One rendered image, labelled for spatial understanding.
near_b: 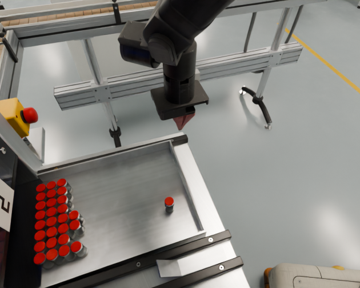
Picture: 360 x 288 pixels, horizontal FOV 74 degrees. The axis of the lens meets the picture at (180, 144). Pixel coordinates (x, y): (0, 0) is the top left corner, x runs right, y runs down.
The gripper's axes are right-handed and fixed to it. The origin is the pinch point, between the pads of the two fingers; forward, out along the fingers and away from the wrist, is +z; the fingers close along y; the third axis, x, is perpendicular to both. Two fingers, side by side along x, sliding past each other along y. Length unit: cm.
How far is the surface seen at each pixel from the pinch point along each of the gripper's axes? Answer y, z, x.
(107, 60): 12, 69, -142
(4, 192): 35.6, 0.4, 5.1
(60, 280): 30.1, 10.6, 20.5
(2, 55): 47, 9, -61
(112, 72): 10, 81, -142
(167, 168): 3.9, 14.1, 1.4
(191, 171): -2.0, 14.3, 4.2
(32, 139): 38.0, 14.4, -21.0
